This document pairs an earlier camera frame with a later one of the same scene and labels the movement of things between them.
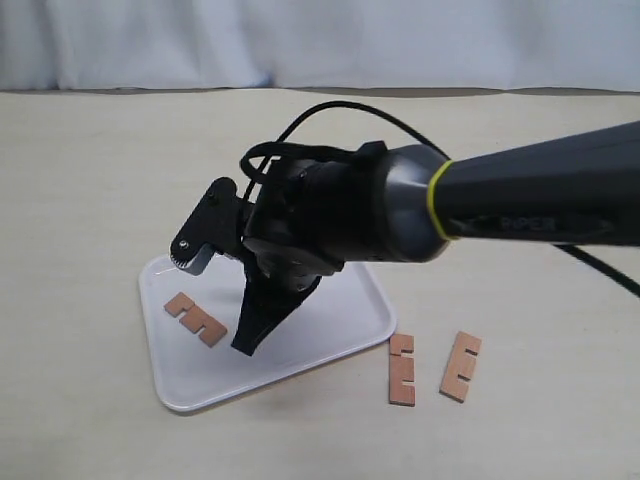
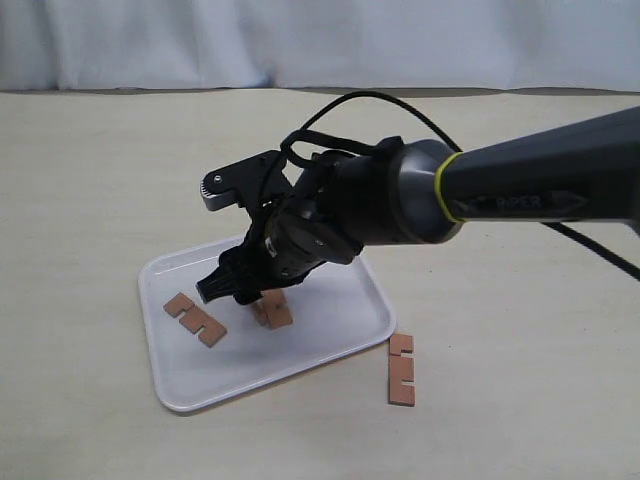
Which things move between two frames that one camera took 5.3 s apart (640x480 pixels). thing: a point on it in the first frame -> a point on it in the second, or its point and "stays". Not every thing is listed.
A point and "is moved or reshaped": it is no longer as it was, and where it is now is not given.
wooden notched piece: (195, 319) stays
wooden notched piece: (401, 368) stays
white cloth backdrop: (357, 44) stays
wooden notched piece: (460, 362) is moved or reshaped
